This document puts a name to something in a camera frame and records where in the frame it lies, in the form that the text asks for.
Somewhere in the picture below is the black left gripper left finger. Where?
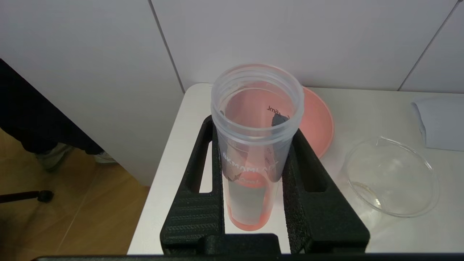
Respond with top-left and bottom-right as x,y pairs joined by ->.
160,115 -> 226,255

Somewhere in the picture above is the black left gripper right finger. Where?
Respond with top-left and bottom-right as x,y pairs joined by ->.
281,129 -> 371,255

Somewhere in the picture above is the test tube with red pigment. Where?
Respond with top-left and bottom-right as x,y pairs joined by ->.
211,63 -> 305,232

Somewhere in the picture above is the clear glass beaker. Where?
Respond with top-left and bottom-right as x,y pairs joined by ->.
342,136 -> 440,219

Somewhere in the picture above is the pink plastic bowl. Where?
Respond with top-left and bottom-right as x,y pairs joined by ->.
297,86 -> 335,159

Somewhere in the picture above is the grey sneaker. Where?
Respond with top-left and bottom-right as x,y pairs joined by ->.
85,150 -> 119,165
34,143 -> 75,171

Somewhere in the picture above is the white paper sheet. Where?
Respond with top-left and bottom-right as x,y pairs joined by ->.
411,96 -> 464,152

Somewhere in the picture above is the black stand foot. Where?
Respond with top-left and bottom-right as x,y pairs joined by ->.
0,190 -> 55,204

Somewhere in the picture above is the person in dark trousers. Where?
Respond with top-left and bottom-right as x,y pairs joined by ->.
0,58 -> 104,155

